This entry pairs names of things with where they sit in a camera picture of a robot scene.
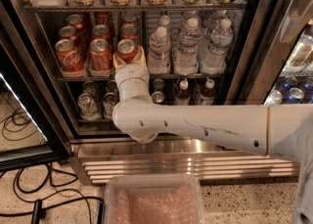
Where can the front right water bottle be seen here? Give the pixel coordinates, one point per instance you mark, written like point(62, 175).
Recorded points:
point(214, 54)

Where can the front right blue pepsi can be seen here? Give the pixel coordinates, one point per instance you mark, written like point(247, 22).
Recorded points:
point(158, 97)

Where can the second row right coke can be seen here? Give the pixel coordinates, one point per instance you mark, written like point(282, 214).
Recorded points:
point(129, 32)

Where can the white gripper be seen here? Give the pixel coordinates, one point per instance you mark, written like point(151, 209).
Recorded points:
point(131, 71)

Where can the front left green soda can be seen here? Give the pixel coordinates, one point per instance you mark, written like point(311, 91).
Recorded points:
point(88, 107)

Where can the brown juice bottle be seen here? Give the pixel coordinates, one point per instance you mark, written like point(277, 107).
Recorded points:
point(182, 94)
point(207, 93)

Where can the back left water bottle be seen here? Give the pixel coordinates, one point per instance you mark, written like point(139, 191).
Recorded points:
point(165, 22)

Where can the left brown juice bottle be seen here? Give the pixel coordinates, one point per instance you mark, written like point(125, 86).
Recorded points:
point(182, 94)

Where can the green soda can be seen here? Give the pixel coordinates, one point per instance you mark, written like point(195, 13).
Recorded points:
point(88, 107)
point(92, 88)
point(111, 87)
point(109, 101)

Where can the front left water bottle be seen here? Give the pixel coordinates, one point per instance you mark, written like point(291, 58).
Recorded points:
point(159, 51)

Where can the right brown juice bottle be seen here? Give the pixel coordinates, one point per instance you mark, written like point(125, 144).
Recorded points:
point(207, 93)

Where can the back left green soda can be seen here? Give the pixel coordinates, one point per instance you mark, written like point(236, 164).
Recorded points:
point(92, 88)

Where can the clear plastic bin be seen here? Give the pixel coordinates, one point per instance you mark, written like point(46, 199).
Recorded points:
point(154, 199)

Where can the back right water bottle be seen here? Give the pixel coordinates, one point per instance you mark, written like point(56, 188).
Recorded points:
point(213, 21)

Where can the water bottle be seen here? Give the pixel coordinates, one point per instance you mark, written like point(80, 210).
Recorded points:
point(186, 51)
point(159, 51)
point(165, 22)
point(214, 54)
point(213, 21)

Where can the second row coke can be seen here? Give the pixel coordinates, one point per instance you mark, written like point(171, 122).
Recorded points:
point(70, 32)
point(129, 32)
point(102, 31)

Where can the second row middle coke can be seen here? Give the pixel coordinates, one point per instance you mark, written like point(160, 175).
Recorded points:
point(102, 31)

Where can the steel fridge bottom grille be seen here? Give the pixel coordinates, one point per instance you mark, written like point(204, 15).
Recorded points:
point(96, 161)

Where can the second row left coke can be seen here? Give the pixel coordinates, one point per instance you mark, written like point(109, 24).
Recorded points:
point(70, 32)

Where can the open glass fridge door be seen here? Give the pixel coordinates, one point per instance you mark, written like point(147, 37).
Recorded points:
point(29, 132)

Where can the right sliding fridge door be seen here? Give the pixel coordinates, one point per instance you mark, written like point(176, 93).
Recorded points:
point(268, 32)

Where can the front middle water bottle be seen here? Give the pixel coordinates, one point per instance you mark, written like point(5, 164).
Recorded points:
point(186, 51)

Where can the back right pepsi can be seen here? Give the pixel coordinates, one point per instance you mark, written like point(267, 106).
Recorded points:
point(158, 84)

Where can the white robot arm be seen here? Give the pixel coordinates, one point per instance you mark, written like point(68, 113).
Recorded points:
point(280, 131)

